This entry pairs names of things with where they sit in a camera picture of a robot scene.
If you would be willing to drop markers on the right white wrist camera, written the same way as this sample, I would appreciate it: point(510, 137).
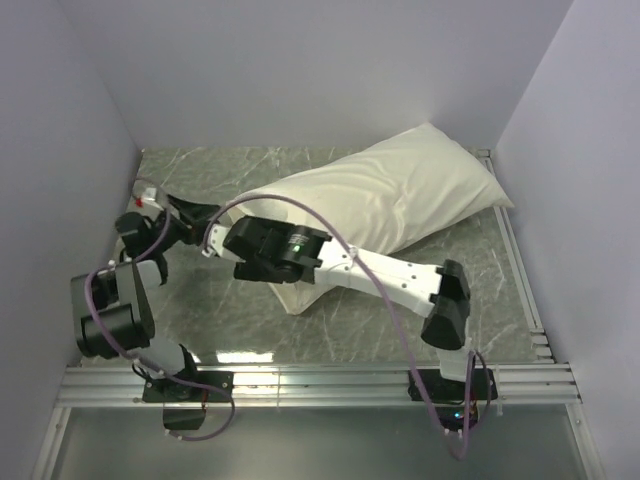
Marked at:
point(214, 243)

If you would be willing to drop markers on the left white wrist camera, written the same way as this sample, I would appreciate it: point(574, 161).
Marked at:
point(147, 192)

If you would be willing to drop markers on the aluminium front rail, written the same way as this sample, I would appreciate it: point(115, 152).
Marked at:
point(348, 385)

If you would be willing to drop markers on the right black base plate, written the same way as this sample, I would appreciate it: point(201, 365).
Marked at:
point(442, 391)

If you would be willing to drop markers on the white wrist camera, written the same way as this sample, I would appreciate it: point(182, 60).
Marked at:
point(147, 192)
point(214, 243)

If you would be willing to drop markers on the cream pillowcase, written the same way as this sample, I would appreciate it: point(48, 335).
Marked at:
point(388, 196)

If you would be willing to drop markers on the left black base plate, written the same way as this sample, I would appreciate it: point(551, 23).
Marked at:
point(220, 385)

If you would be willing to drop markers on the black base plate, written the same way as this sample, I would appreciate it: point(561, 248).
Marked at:
point(442, 391)
point(220, 385)

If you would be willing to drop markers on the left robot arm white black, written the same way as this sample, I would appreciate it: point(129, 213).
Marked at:
point(112, 316)

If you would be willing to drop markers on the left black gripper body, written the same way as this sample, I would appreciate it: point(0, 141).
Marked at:
point(184, 229)

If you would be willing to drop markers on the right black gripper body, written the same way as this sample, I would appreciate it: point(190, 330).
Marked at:
point(256, 272)

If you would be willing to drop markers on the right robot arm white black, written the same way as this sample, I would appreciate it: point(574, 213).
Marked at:
point(280, 253)

